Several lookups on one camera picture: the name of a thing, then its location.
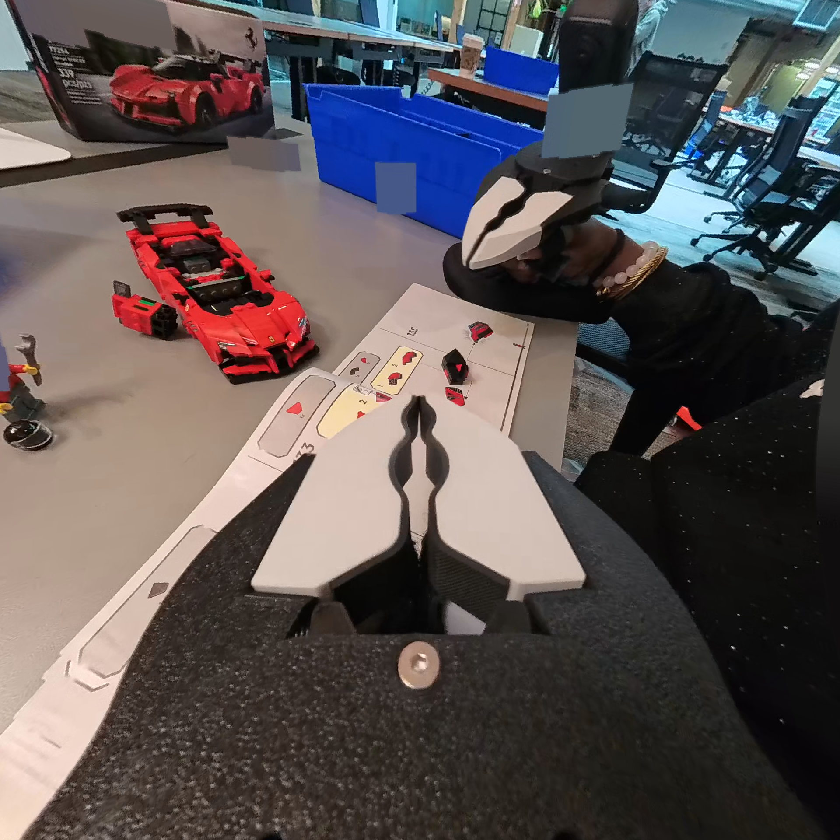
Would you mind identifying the red black lego sub-assembly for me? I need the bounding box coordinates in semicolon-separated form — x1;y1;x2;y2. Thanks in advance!
111;280;180;341

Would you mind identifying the black hair tie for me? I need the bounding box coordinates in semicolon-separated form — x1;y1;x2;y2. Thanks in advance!
598;227;629;282

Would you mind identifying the gold bangle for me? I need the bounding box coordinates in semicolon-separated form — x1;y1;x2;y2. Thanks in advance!
610;245;669;302

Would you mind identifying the black lego helmet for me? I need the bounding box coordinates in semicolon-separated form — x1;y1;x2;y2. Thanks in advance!
3;420;54;452

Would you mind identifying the lego instruction booklet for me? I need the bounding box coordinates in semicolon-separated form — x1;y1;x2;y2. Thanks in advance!
0;282;537;759

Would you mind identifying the lego set box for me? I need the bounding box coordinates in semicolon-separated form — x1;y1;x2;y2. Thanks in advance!
7;0;277;144

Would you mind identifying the wooden office desk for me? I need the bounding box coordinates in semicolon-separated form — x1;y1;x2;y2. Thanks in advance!
427;66;553;130

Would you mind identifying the blue plastic bin with divider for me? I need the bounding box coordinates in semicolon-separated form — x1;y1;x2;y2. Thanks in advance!
304;83;546;239

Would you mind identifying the person's right hand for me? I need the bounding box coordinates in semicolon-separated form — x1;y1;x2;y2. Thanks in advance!
515;220;627;290

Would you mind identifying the person's black clothing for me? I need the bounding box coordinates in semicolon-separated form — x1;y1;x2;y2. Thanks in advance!
576;377;840;840

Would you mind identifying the lego minifigure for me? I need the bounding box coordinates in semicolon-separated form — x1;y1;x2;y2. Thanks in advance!
0;334;46;421

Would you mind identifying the person's right forearm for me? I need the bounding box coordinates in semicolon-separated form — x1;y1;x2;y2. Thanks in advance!
607;259;811;457

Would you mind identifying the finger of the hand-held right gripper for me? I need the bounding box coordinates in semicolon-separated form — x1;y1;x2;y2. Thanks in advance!
461;189;560;271
470;171;550;232

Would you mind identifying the black office chair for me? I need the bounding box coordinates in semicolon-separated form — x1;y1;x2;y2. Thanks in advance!
690;94;840;280
622;51;731;215

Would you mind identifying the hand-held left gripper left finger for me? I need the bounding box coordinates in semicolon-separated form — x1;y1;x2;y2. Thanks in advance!
251;395;422;599

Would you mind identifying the pearl bracelet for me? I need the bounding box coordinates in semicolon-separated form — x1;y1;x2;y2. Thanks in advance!
593;241;660;300

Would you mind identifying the red lego car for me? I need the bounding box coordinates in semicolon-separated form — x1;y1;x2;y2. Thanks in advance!
117;203;321;386

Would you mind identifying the black chair armrest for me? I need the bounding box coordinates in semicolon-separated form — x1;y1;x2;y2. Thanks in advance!
442;243;632;324

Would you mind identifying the white desk lamp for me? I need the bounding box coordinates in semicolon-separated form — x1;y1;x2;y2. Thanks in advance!
0;127;72;171

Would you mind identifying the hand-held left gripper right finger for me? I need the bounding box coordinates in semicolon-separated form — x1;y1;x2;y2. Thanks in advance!
418;395;587;603

